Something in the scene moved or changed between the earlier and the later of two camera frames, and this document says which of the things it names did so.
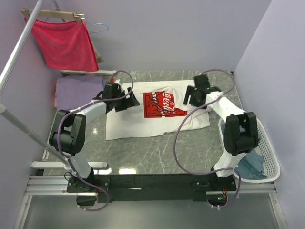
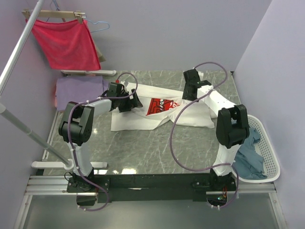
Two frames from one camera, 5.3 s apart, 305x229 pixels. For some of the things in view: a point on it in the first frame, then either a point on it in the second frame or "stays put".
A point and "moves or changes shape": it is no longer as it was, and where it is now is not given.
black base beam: [120, 187] stays put
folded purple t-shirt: [73, 92] stays put
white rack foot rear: [99, 72] stays put
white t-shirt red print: [161, 111] moves or changes shape
